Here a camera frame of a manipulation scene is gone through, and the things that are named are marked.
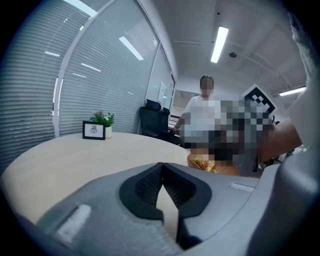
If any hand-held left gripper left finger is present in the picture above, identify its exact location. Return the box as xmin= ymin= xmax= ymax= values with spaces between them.
xmin=37 ymin=162 xmax=177 ymax=245

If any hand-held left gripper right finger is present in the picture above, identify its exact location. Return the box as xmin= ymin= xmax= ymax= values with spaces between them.
xmin=162 ymin=162 xmax=261 ymax=251

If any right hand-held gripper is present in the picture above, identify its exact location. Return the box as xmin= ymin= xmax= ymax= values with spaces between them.
xmin=233 ymin=83 xmax=279 ymax=166

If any brown wooden bowl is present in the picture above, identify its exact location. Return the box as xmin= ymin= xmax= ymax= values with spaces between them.
xmin=186 ymin=151 xmax=241 ymax=177

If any orange snack packet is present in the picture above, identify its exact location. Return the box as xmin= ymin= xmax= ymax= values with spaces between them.
xmin=192 ymin=158 xmax=217 ymax=174

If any person's right forearm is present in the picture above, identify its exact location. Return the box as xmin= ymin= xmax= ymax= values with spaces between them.
xmin=259 ymin=117 xmax=304 ymax=164

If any long ceiling light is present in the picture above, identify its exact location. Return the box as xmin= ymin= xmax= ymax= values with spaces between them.
xmin=210 ymin=25 xmax=230 ymax=64
xmin=278 ymin=85 xmax=308 ymax=97

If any person's grey shirt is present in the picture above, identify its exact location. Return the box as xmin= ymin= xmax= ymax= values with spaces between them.
xmin=288 ymin=37 xmax=320 ymax=151

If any potted plant with white flowers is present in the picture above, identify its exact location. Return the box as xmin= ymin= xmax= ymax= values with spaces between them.
xmin=89 ymin=109 xmax=116 ymax=140

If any black office chair with headrest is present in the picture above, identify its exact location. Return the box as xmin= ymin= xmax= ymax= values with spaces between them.
xmin=138 ymin=98 xmax=181 ymax=146

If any black picture frame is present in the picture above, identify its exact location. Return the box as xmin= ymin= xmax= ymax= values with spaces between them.
xmin=82 ymin=120 xmax=106 ymax=141

